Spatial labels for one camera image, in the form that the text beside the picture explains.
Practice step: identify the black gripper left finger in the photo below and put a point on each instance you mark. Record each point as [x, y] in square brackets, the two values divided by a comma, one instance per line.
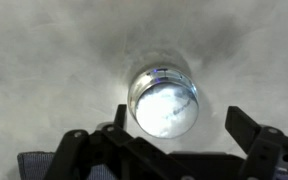
[120, 116]

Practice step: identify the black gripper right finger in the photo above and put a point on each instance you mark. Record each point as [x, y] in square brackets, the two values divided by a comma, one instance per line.
[242, 126]

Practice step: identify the clear glass bottle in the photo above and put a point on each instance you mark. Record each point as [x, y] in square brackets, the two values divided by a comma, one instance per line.
[140, 83]

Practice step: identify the dark blue towel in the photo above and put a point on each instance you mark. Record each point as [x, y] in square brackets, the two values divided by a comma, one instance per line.
[34, 166]

